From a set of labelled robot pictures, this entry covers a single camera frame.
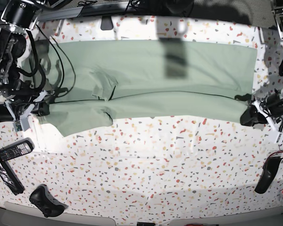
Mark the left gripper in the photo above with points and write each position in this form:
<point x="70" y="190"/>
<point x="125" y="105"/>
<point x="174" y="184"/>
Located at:
<point x="269" y="111"/>

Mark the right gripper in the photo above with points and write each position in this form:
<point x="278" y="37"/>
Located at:
<point x="20" y="111"/>

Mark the light green T-shirt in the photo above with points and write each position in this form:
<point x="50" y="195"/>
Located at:
<point x="108" y="80"/>

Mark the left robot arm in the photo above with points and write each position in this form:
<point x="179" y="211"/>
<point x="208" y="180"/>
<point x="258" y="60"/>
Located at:
<point x="277" y="10"/>

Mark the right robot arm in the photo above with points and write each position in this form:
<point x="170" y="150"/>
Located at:
<point x="23" y="91"/>

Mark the black TV remote control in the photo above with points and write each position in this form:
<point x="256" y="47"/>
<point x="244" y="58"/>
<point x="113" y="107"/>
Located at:
<point x="17" y="149"/>

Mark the long black bar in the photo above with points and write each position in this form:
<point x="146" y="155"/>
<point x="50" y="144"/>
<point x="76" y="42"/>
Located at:
<point x="10" y="179"/>

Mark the black game controller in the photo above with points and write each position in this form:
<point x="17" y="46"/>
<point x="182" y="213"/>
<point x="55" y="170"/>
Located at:
<point x="49" y="209"/>

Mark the black curved handle right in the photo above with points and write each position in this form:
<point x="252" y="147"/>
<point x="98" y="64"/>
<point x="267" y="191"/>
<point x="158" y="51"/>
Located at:
<point x="270" y="169"/>

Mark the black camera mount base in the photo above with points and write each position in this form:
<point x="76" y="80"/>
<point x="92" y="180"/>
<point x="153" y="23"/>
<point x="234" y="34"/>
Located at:
<point x="106" y="23"/>

